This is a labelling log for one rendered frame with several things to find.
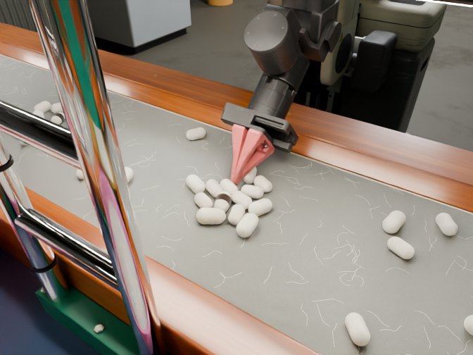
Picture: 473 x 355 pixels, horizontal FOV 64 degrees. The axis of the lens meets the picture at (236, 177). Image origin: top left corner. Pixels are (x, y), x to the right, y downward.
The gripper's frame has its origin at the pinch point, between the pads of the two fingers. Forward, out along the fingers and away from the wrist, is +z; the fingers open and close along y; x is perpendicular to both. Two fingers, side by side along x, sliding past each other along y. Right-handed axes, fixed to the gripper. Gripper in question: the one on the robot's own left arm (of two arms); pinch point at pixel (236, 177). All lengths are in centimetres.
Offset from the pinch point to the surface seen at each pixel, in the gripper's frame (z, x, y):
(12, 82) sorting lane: -1, 3, -62
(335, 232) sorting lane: 1.6, 1.2, 15.3
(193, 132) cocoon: -4.9, 4.3, -12.9
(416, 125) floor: -84, 173, 5
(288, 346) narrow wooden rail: 13.5, -12.4, 17.7
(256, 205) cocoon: 2.6, -2.2, 5.4
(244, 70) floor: -95, 182, -120
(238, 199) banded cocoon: 2.9, -1.9, 2.6
